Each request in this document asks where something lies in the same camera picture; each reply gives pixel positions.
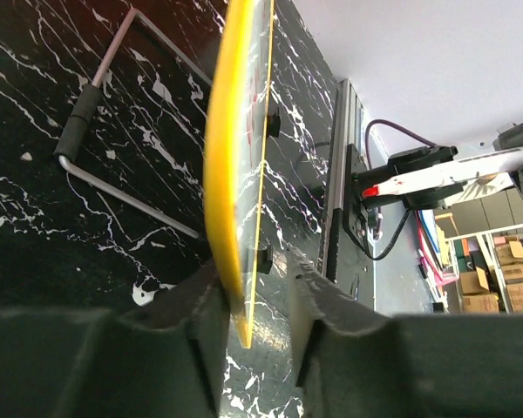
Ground cardboard boxes on shelf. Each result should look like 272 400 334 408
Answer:
456 234 523 314

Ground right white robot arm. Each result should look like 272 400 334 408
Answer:
350 123 523 211

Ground aluminium front rail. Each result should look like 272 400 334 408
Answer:
322 78 361 281

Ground yellow framed whiteboard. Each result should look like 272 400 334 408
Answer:
203 1 275 348

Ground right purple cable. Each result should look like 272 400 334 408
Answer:
364 119 437 169

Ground metal whiteboard stand wire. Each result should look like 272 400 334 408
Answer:
53 7 214 240

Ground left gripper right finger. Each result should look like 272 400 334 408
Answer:
287 248 401 417

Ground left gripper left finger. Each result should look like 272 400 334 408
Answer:
91 260 229 417

